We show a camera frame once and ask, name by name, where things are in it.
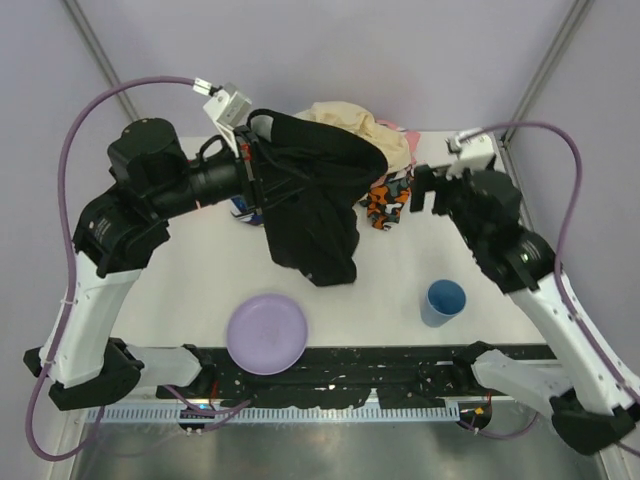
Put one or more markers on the orange camouflage cloth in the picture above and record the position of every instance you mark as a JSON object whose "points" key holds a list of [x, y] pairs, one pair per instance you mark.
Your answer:
{"points": [[385, 201]]}

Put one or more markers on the cream cloth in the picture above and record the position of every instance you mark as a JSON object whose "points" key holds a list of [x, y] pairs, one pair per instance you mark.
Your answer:
{"points": [[362, 123]]}

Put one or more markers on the white slotted cable duct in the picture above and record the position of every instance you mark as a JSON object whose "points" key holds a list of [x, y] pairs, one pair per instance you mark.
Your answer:
{"points": [[370, 412]]}

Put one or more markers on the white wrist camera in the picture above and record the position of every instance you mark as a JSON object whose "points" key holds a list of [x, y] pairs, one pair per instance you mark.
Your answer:
{"points": [[472, 151], [226, 109]]}

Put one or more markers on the blue cup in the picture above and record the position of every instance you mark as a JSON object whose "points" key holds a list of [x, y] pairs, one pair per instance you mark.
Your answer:
{"points": [[444, 300]]}

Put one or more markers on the blue white patterned cloth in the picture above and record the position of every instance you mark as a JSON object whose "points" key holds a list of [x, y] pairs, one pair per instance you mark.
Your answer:
{"points": [[242, 213]]}

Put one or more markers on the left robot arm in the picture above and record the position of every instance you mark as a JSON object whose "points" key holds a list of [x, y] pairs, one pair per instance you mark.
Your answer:
{"points": [[113, 242]]}

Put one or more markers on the black cloth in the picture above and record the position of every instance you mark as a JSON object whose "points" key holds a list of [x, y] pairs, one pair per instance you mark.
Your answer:
{"points": [[320, 244]]}

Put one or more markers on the pink cloth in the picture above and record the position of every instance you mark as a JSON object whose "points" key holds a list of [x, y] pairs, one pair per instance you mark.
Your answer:
{"points": [[412, 137]]}

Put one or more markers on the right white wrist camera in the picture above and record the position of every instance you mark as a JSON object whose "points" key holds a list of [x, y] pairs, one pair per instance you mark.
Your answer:
{"points": [[472, 151]]}

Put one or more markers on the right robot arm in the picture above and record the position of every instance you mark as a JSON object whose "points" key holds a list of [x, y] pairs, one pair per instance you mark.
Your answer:
{"points": [[594, 402]]}

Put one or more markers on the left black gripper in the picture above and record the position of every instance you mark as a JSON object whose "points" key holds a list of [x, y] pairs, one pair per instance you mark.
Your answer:
{"points": [[248, 170]]}

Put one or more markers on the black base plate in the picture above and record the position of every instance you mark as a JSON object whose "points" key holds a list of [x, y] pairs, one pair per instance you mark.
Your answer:
{"points": [[339, 378]]}

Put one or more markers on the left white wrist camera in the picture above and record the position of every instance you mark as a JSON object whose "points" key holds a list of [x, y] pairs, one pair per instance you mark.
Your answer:
{"points": [[226, 109]]}

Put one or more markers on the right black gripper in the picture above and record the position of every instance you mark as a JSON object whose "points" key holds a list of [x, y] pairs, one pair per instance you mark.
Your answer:
{"points": [[441, 190]]}

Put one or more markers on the purple plate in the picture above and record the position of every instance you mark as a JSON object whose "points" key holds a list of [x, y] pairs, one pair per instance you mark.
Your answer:
{"points": [[267, 334]]}

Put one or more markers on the aluminium front rail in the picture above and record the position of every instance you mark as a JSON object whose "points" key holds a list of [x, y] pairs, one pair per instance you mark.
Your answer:
{"points": [[165, 395]]}

